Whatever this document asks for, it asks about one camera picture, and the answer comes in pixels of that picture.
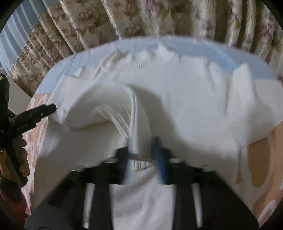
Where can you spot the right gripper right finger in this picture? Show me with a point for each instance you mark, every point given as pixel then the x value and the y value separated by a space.
pixel 187 195

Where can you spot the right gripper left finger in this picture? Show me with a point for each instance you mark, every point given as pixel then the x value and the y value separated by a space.
pixel 110 172

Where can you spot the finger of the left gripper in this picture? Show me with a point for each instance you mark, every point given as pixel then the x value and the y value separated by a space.
pixel 29 118

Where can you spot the white knit sweater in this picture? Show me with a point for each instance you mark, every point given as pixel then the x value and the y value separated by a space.
pixel 206 116

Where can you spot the person's left hand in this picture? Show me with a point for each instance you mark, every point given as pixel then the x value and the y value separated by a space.
pixel 19 145

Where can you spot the blue and peach bedsheet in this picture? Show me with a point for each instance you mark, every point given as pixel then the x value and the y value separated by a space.
pixel 142 201

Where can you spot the floral curtain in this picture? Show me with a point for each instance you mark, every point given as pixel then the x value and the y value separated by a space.
pixel 38 34

